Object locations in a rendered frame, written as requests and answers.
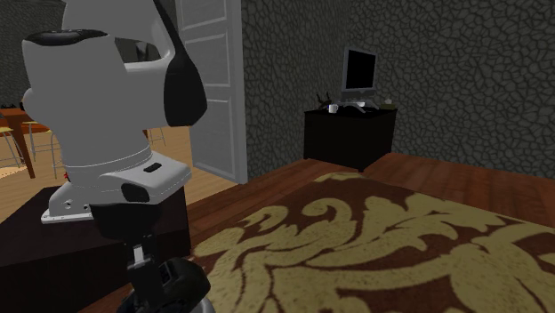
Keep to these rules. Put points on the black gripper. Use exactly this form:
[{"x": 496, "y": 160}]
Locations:
[{"x": 123, "y": 221}]

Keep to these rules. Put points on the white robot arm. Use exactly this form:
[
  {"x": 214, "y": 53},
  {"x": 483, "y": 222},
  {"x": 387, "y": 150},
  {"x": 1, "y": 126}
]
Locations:
[{"x": 91, "y": 112}]

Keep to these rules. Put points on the dark brown robot stand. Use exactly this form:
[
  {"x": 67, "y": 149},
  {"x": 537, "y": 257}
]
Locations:
[{"x": 39, "y": 260}]

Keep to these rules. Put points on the white panelled door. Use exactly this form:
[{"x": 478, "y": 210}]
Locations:
[{"x": 217, "y": 86}]

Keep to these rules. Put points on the brown and beige patterned rug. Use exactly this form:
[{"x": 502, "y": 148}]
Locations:
[{"x": 368, "y": 260}]

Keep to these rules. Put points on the orange wooden table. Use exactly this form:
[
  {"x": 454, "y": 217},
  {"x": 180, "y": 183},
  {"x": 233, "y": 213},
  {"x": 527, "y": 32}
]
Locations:
[{"x": 12, "y": 116}]

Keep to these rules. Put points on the black cabinet with monitor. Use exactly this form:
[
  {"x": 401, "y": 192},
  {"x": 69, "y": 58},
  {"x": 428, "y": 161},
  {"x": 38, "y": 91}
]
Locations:
[{"x": 347, "y": 134}]

